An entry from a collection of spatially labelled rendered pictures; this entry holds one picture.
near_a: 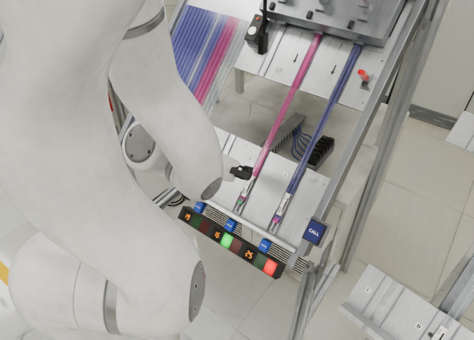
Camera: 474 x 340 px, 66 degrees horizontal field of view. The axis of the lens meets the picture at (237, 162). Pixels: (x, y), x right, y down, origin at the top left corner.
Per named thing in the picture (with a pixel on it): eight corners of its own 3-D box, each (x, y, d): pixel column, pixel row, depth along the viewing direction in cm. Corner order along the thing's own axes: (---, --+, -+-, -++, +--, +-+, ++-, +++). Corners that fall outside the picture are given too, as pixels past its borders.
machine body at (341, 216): (317, 302, 154) (347, 205, 113) (194, 225, 185) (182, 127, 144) (373, 209, 193) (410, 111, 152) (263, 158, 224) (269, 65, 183)
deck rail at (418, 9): (308, 255, 93) (302, 257, 87) (301, 251, 94) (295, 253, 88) (431, -2, 90) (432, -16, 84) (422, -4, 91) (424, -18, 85)
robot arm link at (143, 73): (223, 31, 37) (234, 185, 62) (132, -23, 44) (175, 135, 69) (154, 75, 34) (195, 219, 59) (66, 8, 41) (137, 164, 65)
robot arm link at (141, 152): (218, 151, 65) (184, 124, 69) (174, 138, 53) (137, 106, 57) (192, 189, 66) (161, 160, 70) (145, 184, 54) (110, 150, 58)
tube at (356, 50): (278, 223, 92) (277, 223, 91) (274, 220, 93) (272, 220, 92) (365, 40, 90) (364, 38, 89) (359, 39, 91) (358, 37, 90)
